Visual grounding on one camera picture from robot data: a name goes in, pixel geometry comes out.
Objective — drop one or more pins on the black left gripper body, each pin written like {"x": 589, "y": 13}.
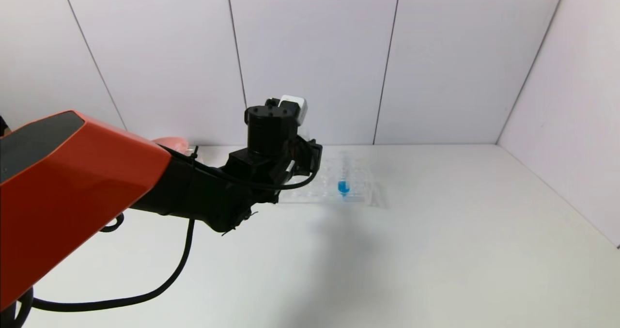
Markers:
{"x": 312, "y": 154}

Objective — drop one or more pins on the orange and black left arm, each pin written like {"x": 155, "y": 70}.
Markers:
{"x": 72, "y": 182}

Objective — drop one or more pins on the test tube with blue pigment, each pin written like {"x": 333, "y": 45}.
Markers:
{"x": 343, "y": 187}

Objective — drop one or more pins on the clear acrylic test tube rack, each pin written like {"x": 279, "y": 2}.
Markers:
{"x": 363, "y": 192}

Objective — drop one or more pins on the pink plastic bowl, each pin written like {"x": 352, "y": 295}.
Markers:
{"x": 169, "y": 143}

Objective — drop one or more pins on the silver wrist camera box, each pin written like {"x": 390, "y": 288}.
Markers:
{"x": 302, "y": 112}

